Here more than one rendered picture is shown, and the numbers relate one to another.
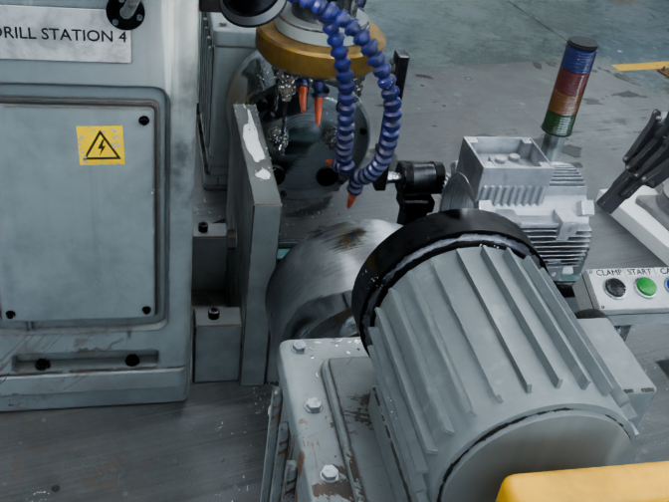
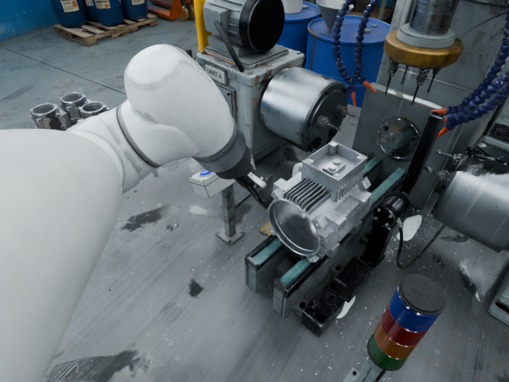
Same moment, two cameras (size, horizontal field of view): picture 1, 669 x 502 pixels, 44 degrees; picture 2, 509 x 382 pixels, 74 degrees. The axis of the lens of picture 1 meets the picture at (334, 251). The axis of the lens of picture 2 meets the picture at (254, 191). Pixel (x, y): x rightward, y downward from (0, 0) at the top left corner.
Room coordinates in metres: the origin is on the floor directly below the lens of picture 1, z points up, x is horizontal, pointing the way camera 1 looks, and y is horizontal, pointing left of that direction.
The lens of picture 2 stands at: (1.66, -0.72, 1.62)
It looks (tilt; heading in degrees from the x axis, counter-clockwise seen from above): 42 degrees down; 151
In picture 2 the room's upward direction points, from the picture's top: straight up
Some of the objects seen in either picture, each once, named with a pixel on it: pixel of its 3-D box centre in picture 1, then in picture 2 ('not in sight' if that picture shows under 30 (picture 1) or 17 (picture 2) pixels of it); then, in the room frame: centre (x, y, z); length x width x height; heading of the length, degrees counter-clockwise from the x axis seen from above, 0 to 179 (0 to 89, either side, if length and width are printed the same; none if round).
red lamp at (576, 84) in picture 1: (571, 78); (405, 319); (1.56, -0.41, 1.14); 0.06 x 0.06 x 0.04
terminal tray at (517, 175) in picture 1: (503, 170); (332, 170); (1.20, -0.25, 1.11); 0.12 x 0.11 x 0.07; 106
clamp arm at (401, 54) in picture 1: (390, 123); (418, 161); (1.28, -0.06, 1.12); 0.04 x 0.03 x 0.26; 106
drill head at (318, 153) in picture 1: (293, 112); (507, 199); (1.43, 0.12, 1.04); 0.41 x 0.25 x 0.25; 16
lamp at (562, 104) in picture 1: (565, 99); (397, 333); (1.56, -0.41, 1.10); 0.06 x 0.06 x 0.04
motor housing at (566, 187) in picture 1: (511, 218); (317, 207); (1.21, -0.29, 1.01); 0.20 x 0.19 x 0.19; 106
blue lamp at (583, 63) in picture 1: (578, 56); (415, 304); (1.56, -0.41, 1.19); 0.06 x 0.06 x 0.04
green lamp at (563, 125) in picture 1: (559, 120); (389, 345); (1.56, -0.41, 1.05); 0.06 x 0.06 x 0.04
